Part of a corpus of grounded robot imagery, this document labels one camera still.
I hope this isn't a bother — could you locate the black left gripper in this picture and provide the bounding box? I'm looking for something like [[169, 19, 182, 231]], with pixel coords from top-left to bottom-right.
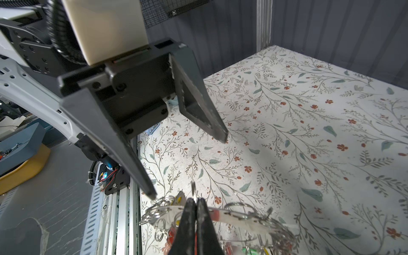
[[58, 38, 228, 200]]

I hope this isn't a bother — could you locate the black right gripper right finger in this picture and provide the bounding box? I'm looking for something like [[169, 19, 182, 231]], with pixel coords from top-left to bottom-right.
[[196, 198, 224, 255]]

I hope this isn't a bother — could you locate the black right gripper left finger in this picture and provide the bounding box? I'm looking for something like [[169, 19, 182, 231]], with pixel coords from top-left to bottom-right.
[[169, 198, 197, 255]]

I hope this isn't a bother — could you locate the large keyring with keys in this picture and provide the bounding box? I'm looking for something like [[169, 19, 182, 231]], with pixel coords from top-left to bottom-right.
[[140, 182, 296, 255]]

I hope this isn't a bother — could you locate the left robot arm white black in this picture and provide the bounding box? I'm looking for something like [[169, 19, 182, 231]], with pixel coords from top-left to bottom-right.
[[1, 1, 228, 199]]

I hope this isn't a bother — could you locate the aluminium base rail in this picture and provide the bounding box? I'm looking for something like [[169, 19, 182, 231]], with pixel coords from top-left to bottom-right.
[[80, 161, 142, 255]]

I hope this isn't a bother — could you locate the black wire basket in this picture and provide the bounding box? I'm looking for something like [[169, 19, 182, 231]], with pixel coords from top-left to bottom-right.
[[140, 0, 209, 29]]

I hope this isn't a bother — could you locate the black corrugated cable left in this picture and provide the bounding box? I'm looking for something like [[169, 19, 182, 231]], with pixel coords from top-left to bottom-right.
[[46, 0, 88, 66]]

